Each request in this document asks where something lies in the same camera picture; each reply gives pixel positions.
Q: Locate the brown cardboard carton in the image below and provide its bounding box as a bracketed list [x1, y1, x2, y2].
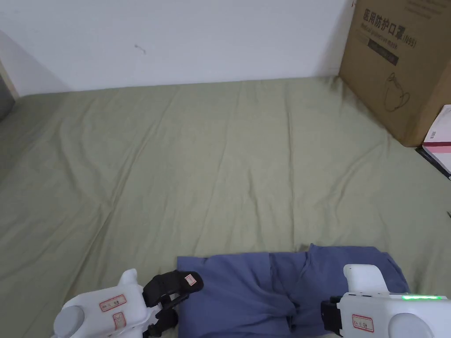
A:
[338, 0, 451, 148]

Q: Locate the blue garment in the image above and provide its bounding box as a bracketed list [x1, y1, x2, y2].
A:
[176, 243, 411, 338]

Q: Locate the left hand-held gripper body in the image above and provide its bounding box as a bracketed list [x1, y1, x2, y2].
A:
[52, 268, 166, 338]

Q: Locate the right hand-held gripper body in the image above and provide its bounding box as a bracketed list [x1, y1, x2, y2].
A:
[320, 264, 451, 338]

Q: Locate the white and pink box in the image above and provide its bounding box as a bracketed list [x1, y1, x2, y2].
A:
[422, 104, 451, 174]

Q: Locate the bed with pale green sheet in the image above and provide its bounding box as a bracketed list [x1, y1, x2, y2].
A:
[0, 75, 451, 338]

